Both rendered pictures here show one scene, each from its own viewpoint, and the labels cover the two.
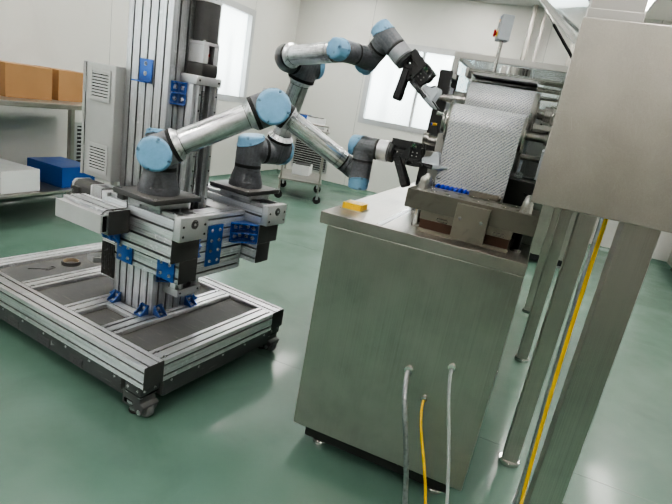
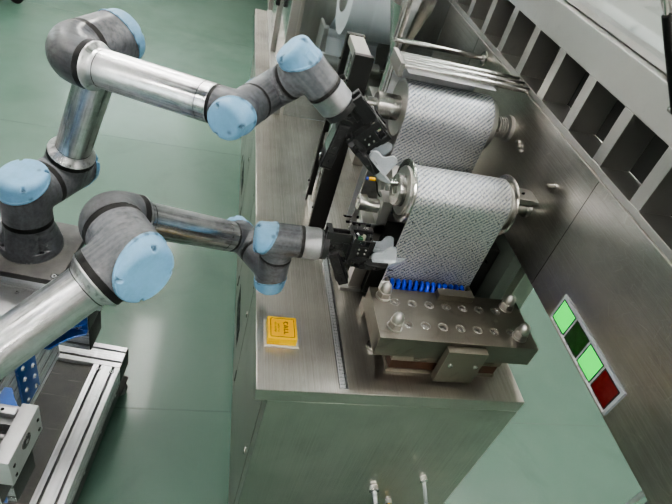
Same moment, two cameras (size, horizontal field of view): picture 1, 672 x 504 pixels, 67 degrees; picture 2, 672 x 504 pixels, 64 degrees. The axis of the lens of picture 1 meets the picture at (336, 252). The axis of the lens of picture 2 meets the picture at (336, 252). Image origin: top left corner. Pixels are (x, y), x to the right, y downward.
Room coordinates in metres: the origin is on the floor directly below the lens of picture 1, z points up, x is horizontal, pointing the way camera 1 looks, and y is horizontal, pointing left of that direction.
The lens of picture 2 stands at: (1.04, 0.45, 1.89)
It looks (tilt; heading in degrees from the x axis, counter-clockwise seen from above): 39 degrees down; 322
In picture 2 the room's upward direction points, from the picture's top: 18 degrees clockwise
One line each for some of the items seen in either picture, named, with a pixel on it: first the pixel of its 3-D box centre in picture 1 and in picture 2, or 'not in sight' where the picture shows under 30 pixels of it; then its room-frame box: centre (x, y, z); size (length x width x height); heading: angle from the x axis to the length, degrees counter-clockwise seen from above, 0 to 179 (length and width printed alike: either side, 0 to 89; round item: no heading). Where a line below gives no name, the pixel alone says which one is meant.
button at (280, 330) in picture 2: (355, 205); (281, 330); (1.77, -0.04, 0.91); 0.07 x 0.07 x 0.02; 70
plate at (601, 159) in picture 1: (579, 135); (492, 87); (2.31, -0.95, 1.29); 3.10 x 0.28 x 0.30; 160
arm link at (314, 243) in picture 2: (385, 150); (312, 242); (1.86, -0.11, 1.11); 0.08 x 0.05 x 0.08; 160
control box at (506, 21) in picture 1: (502, 28); not in sight; (2.35, -0.52, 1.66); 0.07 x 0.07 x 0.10; 86
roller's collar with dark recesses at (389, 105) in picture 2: (460, 100); (386, 105); (2.09, -0.37, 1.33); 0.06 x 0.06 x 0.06; 70
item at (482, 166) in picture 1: (474, 168); (439, 256); (1.75, -0.41, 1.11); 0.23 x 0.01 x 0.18; 70
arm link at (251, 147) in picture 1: (251, 148); (26, 192); (2.29, 0.45, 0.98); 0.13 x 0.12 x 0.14; 133
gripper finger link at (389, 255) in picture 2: (435, 160); (390, 255); (1.78, -0.28, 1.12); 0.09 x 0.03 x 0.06; 69
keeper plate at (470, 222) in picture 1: (469, 224); (459, 366); (1.53, -0.39, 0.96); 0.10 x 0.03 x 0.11; 70
